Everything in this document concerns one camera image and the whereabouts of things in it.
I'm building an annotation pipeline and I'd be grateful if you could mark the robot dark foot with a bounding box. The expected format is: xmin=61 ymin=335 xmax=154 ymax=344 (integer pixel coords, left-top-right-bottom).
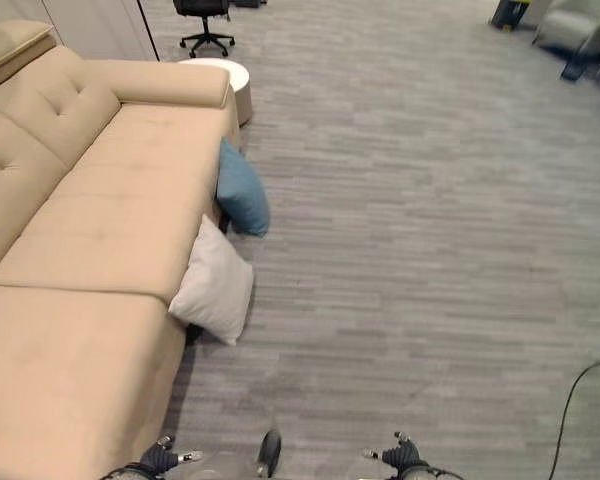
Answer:
xmin=255 ymin=428 xmax=283 ymax=479

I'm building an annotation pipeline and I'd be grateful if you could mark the blue cushion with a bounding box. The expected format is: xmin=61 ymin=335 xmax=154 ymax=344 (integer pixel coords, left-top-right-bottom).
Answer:
xmin=214 ymin=136 xmax=271 ymax=238

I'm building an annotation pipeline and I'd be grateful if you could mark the black floor cable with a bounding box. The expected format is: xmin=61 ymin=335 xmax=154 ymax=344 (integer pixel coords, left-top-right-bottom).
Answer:
xmin=547 ymin=349 xmax=600 ymax=480

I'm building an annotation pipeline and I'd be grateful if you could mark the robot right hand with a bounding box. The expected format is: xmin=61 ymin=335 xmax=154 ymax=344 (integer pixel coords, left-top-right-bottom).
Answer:
xmin=362 ymin=432 xmax=423 ymax=472

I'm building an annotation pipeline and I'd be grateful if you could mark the round white side table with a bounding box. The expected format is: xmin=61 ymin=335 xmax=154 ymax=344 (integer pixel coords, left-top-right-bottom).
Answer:
xmin=177 ymin=57 xmax=254 ymax=127

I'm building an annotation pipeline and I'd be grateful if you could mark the beige cushioned furniture piece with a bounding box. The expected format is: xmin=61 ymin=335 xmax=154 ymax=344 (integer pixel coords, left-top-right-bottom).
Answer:
xmin=0 ymin=20 xmax=56 ymax=99

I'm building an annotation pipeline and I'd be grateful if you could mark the dark blue yellow machine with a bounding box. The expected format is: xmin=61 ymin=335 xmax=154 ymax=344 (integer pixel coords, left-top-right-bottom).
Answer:
xmin=488 ymin=0 xmax=534 ymax=30

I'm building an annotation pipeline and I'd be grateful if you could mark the white cushion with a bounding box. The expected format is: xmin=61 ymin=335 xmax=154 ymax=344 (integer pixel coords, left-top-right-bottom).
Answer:
xmin=167 ymin=214 xmax=256 ymax=347

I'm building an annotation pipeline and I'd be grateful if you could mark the beige fabric sofa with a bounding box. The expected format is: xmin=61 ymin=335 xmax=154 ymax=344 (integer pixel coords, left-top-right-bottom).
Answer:
xmin=0 ymin=45 xmax=242 ymax=480

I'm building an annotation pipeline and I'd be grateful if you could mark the grey armchair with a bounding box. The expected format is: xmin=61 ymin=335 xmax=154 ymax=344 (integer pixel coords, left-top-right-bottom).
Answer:
xmin=531 ymin=0 xmax=600 ymax=81

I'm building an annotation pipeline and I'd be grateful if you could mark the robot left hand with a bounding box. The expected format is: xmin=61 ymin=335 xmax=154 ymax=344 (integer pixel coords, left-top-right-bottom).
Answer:
xmin=139 ymin=433 xmax=205 ymax=476

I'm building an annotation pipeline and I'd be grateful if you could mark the black office chair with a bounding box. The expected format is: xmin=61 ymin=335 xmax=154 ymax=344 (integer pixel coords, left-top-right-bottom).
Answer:
xmin=172 ymin=0 xmax=237 ymax=59

